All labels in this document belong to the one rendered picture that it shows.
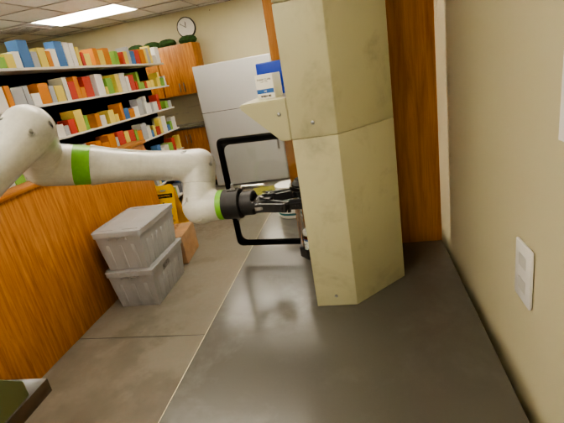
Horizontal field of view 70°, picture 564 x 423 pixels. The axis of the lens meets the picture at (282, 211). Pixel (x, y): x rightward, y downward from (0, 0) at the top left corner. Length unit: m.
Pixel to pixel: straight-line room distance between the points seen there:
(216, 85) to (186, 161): 4.93
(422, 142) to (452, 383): 0.75
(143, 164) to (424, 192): 0.89
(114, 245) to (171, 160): 2.09
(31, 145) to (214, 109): 5.18
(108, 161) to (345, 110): 0.68
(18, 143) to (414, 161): 1.10
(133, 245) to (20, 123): 2.17
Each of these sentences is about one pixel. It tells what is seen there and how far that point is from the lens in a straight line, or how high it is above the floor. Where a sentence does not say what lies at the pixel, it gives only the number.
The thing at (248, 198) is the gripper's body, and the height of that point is 1.24.
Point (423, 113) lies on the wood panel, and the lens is 1.37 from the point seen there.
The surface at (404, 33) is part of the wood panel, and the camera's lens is 1.35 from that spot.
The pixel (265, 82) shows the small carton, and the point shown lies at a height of 1.55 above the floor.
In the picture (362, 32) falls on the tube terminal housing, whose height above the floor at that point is 1.62.
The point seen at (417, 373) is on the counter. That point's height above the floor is 0.94.
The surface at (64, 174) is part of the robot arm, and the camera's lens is 1.28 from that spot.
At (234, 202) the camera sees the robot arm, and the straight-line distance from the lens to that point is 1.21.
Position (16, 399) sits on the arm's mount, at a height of 0.96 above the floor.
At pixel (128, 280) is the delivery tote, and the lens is 3.39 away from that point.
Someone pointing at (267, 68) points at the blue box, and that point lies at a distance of 1.21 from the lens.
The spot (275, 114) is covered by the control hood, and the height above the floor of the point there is 1.48.
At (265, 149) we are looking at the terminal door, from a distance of 1.35.
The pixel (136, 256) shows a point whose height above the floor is 0.44.
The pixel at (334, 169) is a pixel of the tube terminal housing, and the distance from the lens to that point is 1.01.
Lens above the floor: 1.58
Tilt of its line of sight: 19 degrees down
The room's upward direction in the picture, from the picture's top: 10 degrees counter-clockwise
